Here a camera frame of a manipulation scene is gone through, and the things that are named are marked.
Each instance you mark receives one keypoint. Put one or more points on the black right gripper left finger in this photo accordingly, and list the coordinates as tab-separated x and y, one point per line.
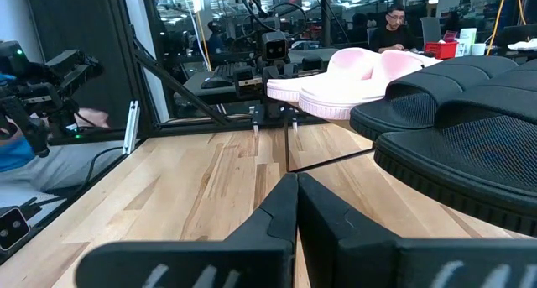
260	254

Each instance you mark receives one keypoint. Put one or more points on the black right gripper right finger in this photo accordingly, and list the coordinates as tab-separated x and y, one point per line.
344	254

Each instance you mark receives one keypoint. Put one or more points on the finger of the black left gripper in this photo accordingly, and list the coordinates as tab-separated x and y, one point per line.
310	64
249	82

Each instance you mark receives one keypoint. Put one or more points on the pink slide sandal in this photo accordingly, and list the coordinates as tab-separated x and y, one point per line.
335	99
289	88

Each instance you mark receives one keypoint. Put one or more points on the black slide sandal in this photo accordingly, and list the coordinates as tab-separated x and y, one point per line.
482	162
419	90

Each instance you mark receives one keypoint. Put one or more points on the black keyboard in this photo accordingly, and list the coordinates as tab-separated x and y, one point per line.
228	71

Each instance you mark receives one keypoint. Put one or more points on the black computer mouse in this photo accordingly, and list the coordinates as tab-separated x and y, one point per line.
216	83

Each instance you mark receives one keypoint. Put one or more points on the person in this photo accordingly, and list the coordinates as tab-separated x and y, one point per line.
392	36
17	155

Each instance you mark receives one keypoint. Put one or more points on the grey office chair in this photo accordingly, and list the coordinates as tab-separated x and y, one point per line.
431	29

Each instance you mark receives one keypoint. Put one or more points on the red box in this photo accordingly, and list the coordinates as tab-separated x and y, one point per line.
440	50

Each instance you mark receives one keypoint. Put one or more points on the pink container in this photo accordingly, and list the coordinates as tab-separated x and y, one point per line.
449	36

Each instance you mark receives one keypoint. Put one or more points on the white container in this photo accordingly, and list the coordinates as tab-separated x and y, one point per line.
467	40

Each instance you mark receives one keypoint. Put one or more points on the white cup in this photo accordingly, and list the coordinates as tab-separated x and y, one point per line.
478	49

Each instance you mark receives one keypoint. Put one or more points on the white cloth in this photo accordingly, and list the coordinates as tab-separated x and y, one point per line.
524	44

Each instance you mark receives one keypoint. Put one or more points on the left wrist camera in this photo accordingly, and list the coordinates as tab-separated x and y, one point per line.
275	46

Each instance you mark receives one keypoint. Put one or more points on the silver metal bracket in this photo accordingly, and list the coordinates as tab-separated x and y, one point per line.
131	126

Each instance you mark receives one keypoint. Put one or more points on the black exterior depth camera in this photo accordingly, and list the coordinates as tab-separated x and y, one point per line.
12	229

